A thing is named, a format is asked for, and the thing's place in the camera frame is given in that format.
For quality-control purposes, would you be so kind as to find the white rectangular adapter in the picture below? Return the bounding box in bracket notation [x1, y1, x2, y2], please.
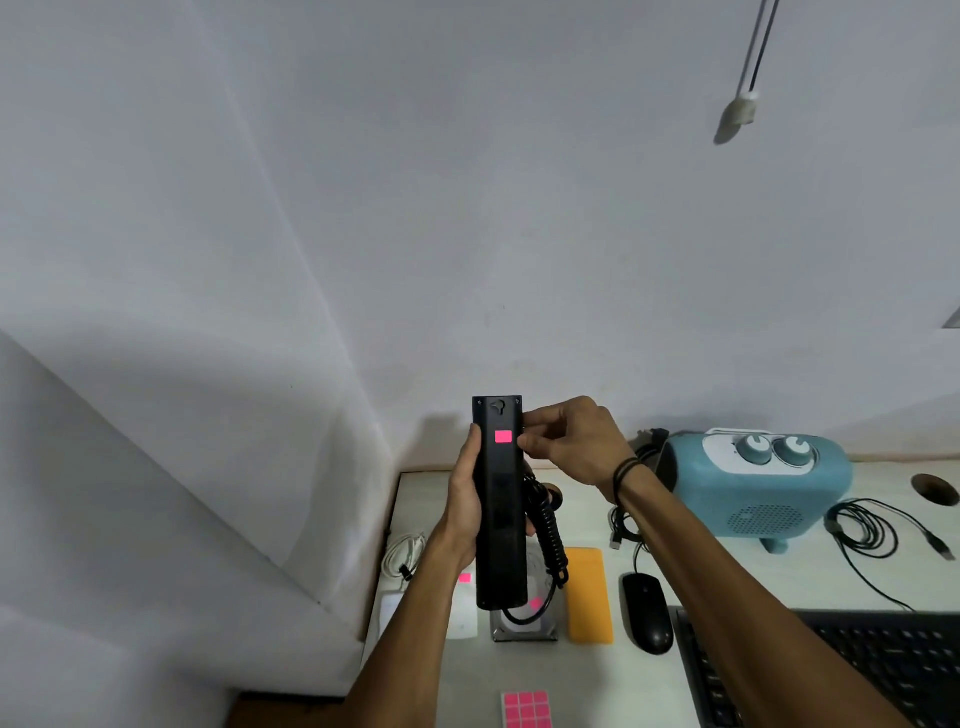
[447, 570, 480, 641]

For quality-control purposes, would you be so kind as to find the black wristband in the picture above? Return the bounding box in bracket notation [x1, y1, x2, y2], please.
[612, 457, 646, 505]

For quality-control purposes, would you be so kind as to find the black coiled cord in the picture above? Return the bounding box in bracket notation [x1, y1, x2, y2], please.
[501, 474, 571, 627]

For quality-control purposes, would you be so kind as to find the blue round knob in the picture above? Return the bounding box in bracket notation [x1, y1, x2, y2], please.
[773, 435, 818, 470]

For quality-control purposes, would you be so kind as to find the white wall cable clip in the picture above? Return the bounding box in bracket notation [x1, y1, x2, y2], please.
[720, 90, 761, 129]

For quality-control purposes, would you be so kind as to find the black computer mouse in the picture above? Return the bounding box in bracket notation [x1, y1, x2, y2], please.
[620, 572, 675, 657]

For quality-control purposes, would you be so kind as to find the black cable with plug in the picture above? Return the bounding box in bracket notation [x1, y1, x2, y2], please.
[607, 429, 671, 577]

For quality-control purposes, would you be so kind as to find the person's left hand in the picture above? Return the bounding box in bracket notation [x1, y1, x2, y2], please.
[429, 423, 540, 569]

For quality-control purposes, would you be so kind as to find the black keyboard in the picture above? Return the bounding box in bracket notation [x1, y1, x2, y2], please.
[669, 606, 960, 728]

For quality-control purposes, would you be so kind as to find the black power strip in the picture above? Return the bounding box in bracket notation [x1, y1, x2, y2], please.
[471, 395, 529, 612]

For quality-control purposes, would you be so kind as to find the person's right forearm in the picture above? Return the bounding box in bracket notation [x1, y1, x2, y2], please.
[613, 459, 913, 728]

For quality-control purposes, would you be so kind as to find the sheet of pink stickers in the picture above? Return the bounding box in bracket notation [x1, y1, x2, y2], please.
[501, 690, 554, 728]

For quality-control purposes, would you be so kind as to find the person's right hand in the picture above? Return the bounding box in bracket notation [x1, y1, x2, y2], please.
[517, 396, 639, 504]

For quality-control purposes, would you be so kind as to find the orange rectangular pad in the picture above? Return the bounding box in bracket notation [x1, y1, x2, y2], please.
[563, 546, 615, 646]

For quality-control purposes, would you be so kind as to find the black coiled usb cable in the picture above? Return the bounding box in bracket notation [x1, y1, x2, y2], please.
[824, 498, 957, 612]

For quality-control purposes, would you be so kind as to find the white coiled cable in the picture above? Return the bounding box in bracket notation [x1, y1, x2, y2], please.
[381, 532, 427, 583]

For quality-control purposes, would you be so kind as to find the light blue fan heater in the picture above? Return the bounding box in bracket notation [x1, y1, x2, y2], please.
[658, 428, 855, 555]

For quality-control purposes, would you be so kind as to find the silver hard drive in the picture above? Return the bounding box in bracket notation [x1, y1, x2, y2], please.
[490, 541, 561, 644]

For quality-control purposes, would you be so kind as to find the person's left forearm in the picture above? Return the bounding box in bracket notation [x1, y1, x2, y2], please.
[339, 536, 477, 728]

